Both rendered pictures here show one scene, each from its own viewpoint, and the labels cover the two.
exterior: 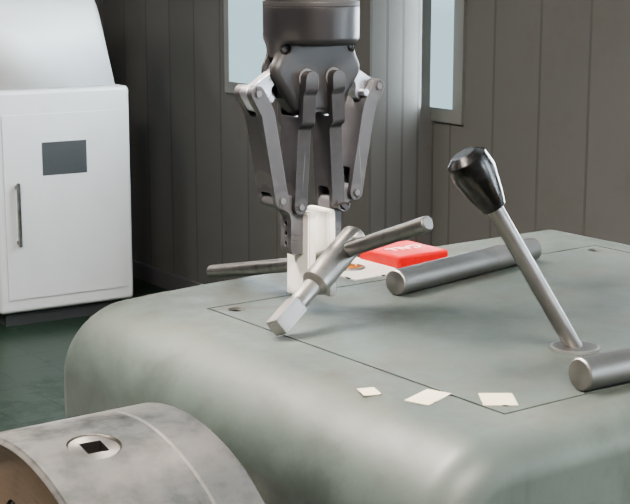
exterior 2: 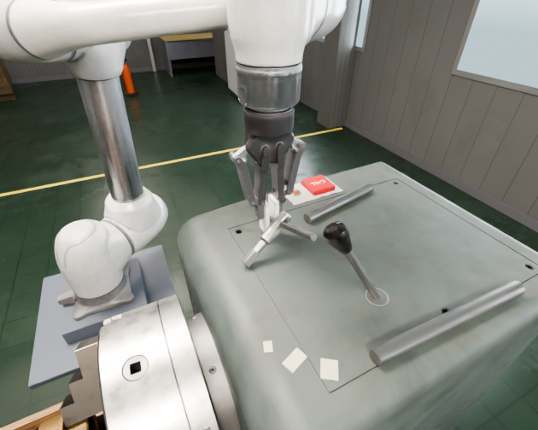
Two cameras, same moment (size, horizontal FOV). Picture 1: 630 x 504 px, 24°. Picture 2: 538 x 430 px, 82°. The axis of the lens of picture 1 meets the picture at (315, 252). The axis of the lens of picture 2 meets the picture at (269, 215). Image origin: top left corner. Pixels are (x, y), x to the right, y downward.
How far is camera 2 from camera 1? 70 cm
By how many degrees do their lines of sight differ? 27
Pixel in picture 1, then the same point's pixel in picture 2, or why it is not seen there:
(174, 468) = (169, 386)
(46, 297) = not seen: hidden behind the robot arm
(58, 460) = (113, 383)
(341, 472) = (245, 402)
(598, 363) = (385, 356)
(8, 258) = not seen: hidden behind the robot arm
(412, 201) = (347, 75)
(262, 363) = (230, 295)
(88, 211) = not seen: hidden behind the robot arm
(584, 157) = (398, 66)
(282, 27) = (250, 127)
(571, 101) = (398, 47)
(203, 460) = (184, 378)
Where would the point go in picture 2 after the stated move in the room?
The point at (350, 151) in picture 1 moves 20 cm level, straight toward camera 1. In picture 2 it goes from (288, 174) to (265, 253)
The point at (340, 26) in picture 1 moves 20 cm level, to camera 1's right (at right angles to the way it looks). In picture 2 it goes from (280, 128) to (429, 137)
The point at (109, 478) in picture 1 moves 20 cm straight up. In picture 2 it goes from (134, 398) to (74, 298)
